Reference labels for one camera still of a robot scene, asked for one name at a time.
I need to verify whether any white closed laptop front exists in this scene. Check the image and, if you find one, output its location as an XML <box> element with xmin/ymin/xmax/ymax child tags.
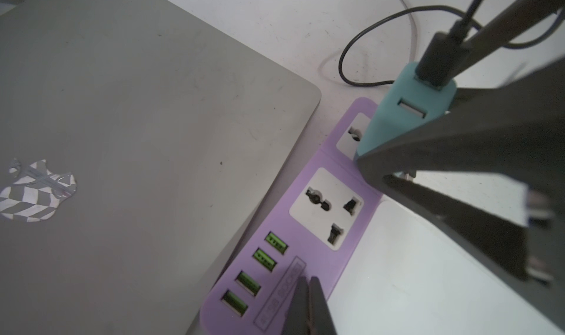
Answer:
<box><xmin>329</xmin><ymin>196</ymin><xmax>561</xmax><ymax>334</ymax></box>

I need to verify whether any purple power strip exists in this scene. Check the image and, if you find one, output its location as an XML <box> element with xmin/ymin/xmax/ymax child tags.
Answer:
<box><xmin>200</xmin><ymin>98</ymin><xmax>382</xmax><ymax>334</ymax></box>

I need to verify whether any black charger cable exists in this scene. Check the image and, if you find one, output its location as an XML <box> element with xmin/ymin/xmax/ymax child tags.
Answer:
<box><xmin>338</xmin><ymin>0</ymin><xmax>565</xmax><ymax>89</ymax></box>

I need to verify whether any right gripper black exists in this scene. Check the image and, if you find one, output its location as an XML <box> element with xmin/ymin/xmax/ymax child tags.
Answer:
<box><xmin>381</xmin><ymin>171</ymin><xmax>564</xmax><ymax>329</ymax></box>

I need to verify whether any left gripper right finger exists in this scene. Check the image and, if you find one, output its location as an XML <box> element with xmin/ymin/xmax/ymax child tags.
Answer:
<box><xmin>308</xmin><ymin>276</ymin><xmax>337</xmax><ymax>335</ymax></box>

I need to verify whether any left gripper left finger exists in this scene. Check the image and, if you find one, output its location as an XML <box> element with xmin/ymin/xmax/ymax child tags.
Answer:
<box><xmin>281</xmin><ymin>276</ymin><xmax>309</xmax><ymax>335</ymax></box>

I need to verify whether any teal charger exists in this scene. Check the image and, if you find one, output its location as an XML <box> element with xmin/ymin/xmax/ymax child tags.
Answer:
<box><xmin>356</xmin><ymin>62</ymin><xmax>457</xmax><ymax>157</ymax></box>

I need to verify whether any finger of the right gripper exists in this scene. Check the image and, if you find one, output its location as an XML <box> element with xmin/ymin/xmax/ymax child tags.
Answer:
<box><xmin>358</xmin><ymin>59</ymin><xmax>564</xmax><ymax>194</ymax></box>

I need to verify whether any grey closed laptop centre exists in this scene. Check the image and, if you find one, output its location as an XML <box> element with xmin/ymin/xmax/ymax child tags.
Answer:
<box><xmin>1</xmin><ymin>0</ymin><xmax>322</xmax><ymax>334</ymax></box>

